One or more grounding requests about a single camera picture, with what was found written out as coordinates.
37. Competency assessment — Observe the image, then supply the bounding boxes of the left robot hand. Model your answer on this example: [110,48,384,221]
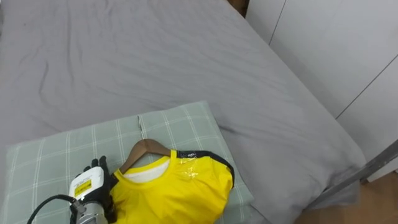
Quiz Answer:
[68,156,119,224]

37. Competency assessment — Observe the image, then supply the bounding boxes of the brown wooden clothes hanger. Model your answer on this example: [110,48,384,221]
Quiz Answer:
[119,115,172,174]

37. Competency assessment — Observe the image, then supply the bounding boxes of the yellow shirt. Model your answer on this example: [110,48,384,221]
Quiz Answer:
[110,149,236,224]

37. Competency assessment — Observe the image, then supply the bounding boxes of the green checked pillow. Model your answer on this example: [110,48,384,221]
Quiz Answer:
[0,100,255,224]

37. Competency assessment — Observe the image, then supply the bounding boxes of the grey bed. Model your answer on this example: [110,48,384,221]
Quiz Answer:
[0,0,398,224]

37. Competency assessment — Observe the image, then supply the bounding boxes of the white wardrobe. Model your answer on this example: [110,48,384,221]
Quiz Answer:
[245,0,398,183]

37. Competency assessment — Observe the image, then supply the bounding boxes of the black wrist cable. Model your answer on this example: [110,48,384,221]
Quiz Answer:
[26,194,86,224]

